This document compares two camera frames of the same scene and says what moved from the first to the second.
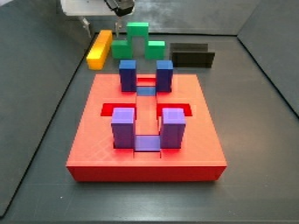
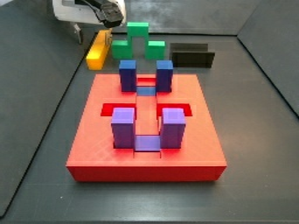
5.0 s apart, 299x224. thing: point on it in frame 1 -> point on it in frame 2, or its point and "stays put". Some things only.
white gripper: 87,8 -> 70,11
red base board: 97,162 stays put
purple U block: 169,137 stays put
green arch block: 122,47 stays put
